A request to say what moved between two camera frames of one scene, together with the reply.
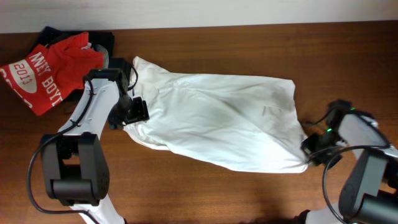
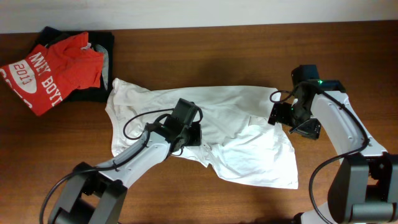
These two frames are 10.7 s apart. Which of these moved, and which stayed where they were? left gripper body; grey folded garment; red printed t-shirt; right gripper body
Moved: right gripper body; left gripper body
Stayed: grey folded garment; red printed t-shirt
